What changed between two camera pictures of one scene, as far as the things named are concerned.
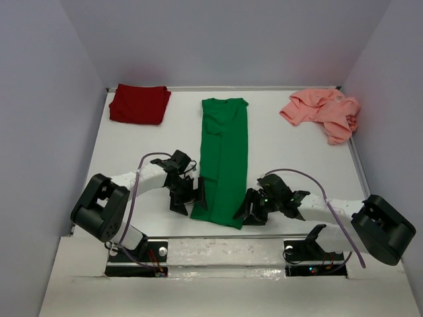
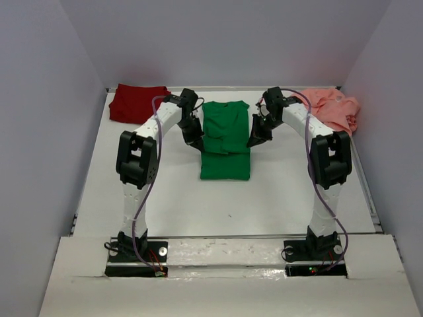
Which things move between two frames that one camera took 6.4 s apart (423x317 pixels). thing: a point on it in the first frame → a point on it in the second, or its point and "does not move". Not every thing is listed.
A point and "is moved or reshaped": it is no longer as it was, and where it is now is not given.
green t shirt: x=223 y=158 is moved or reshaped
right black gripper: x=250 y=196 → x=258 y=135
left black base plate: x=151 y=261 does not move
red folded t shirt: x=137 y=104 does not move
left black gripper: x=176 y=203 → x=194 y=139
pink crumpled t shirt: x=336 y=111 does not move
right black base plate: x=308 y=258 does not move
